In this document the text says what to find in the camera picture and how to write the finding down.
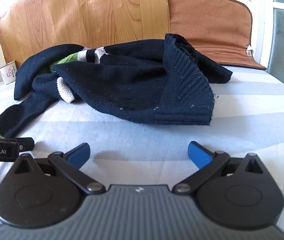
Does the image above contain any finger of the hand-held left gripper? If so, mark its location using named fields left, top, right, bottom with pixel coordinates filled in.
left=18, top=137, right=35, bottom=152

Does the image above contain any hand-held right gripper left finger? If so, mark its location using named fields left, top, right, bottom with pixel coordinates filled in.
left=14, top=142, right=105, bottom=195

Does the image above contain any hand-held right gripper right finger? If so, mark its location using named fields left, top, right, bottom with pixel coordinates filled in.
left=172, top=141, right=267, bottom=195

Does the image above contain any navy striped knit sweater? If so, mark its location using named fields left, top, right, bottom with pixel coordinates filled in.
left=0, top=33, right=233, bottom=139

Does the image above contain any striped light blue bed sheet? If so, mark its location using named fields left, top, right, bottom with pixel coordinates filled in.
left=0, top=64, right=284, bottom=240

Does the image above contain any white enamel mug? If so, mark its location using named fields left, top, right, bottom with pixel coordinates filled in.
left=0, top=62, right=17, bottom=85

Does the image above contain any brown perforated seat mat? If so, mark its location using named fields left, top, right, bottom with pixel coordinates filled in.
left=167, top=0, right=267, bottom=71

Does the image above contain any wood pattern board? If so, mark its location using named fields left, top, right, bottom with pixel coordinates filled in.
left=0, top=0, right=171, bottom=67

